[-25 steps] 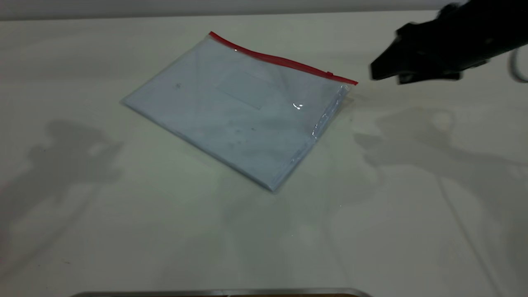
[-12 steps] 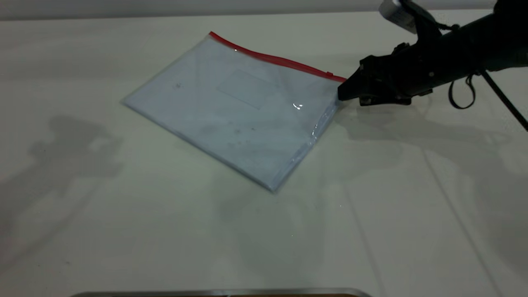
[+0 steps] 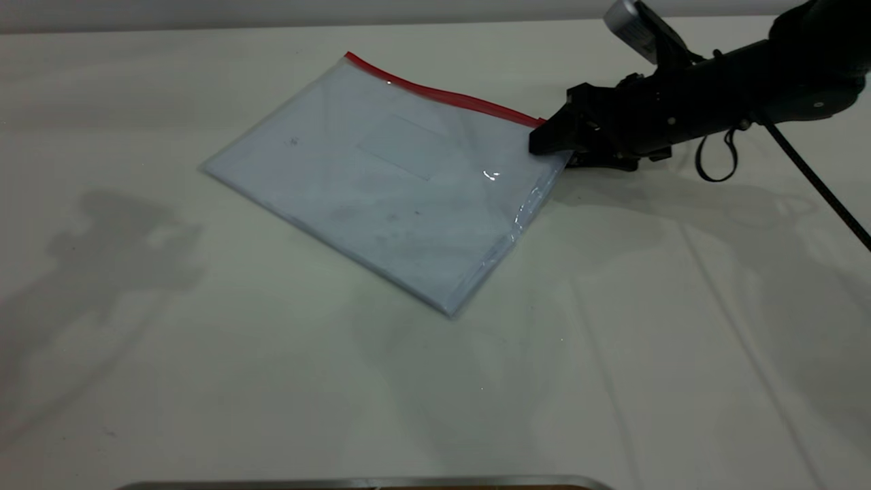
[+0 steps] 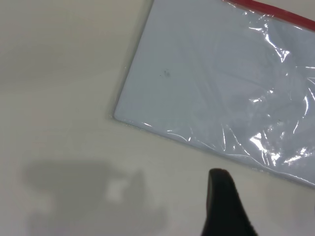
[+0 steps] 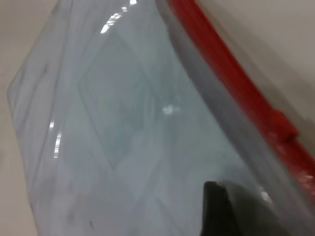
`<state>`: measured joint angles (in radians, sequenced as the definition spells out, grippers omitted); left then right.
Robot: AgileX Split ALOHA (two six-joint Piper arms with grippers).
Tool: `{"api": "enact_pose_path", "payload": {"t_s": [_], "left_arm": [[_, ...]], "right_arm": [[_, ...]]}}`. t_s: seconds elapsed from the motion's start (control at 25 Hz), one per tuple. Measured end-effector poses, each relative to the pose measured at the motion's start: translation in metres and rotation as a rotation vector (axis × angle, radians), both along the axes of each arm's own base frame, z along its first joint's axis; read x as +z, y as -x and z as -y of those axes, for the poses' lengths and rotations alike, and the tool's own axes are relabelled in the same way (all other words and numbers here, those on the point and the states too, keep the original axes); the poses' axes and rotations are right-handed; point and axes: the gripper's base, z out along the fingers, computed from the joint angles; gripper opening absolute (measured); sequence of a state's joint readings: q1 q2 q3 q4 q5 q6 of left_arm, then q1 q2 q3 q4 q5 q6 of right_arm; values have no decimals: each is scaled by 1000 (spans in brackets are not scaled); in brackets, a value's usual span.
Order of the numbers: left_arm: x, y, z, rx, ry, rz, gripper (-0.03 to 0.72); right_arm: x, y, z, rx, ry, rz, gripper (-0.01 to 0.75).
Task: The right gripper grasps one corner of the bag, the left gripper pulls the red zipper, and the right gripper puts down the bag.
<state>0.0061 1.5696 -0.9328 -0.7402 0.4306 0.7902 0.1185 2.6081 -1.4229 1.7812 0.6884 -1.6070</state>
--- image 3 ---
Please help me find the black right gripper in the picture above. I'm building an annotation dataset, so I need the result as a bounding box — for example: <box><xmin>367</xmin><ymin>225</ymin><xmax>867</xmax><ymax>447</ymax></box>
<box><xmin>529</xmin><ymin>68</ymin><xmax>681</xmax><ymax>172</ymax></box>

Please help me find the clear red-zipper document bag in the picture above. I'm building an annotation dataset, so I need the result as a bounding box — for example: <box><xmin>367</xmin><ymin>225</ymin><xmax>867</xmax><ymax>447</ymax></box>
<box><xmin>201</xmin><ymin>52</ymin><xmax>574</xmax><ymax>319</ymax></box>

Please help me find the thin black cable loop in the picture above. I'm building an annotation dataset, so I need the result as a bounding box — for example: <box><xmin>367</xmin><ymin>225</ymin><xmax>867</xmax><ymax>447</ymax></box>
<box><xmin>694</xmin><ymin>126</ymin><xmax>740</xmax><ymax>183</ymax></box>

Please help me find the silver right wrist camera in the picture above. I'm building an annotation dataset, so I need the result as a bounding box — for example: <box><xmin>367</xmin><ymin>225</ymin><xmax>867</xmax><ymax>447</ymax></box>
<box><xmin>604</xmin><ymin>0</ymin><xmax>691</xmax><ymax>67</ymax></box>

